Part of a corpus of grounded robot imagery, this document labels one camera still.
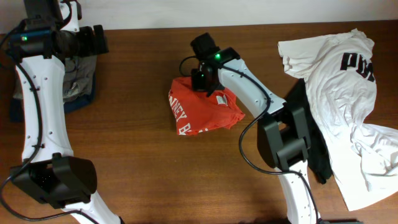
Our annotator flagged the black garment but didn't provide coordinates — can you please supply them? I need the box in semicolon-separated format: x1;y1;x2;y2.
285;79;333;184

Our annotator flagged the orange red printed t-shirt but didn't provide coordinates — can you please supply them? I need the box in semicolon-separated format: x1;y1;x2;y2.
168;77;245;136

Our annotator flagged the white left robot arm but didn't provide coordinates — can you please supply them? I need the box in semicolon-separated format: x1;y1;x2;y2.
4;1;122;223

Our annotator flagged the folded navy blue garment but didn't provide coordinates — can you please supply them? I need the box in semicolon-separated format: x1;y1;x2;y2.
9;75;96;123

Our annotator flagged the white t-shirt with black print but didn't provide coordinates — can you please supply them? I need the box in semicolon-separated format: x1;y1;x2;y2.
278;29;397;211

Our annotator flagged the folded grey garment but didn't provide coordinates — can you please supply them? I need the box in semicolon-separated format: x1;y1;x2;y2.
20;55;97;106

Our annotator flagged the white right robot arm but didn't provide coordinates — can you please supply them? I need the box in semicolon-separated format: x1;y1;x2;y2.
190;33;322;224

